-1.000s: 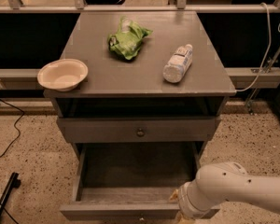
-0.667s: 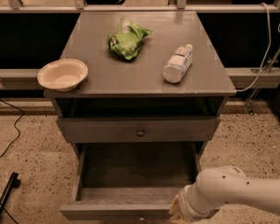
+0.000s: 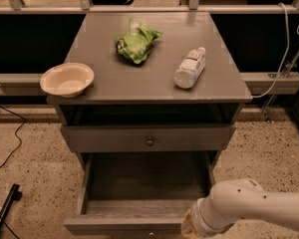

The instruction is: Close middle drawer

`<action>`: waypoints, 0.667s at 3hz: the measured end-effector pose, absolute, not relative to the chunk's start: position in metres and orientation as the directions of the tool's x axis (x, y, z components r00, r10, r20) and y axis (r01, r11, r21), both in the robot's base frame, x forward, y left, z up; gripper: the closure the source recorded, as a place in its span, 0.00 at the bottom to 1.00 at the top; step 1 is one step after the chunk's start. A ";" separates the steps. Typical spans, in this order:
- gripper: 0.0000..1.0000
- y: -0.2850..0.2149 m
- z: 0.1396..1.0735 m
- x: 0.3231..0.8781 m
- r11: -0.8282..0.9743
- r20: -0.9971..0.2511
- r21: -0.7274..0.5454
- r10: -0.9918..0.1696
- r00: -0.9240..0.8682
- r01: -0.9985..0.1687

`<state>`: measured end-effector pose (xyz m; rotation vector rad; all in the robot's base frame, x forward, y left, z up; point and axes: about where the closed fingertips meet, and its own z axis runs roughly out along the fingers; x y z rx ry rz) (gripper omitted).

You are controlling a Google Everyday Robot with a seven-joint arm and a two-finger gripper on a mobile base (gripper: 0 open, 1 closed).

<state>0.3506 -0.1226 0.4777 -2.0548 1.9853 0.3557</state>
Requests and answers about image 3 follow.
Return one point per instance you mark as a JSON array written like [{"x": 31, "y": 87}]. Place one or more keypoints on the grey top drawer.
[{"x": 147, "y": 138}]

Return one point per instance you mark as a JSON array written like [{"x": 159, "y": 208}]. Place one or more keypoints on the white paper bowl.
[{"x": 67, "y": 80}]

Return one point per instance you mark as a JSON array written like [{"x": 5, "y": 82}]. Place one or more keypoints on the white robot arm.
[{"x": 241, "y": 199}]

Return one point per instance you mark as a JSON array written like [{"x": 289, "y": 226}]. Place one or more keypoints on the black stand leg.
[{"x": 14, "y": 195}]

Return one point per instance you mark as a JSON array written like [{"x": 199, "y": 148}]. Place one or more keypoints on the white plastic bottle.
[{"x": 190, "y": 68}]

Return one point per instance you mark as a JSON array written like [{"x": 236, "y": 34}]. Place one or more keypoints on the grey wooden cabinet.
[{"x": 123, "y": 94}]

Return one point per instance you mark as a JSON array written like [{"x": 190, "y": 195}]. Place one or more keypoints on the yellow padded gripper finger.
[{"x": 186, "y": 226}]

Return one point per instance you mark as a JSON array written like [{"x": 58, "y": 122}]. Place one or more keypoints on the green chip bag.
[{"x": 135, "y": 45}]

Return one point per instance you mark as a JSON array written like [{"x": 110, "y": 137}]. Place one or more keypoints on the grey drawer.
[
  {"x": 140, "y": 192},
  {"x": 147, "y": 138}
]

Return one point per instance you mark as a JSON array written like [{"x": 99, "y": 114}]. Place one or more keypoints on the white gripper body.
[{"x": 196, "y": 220}]

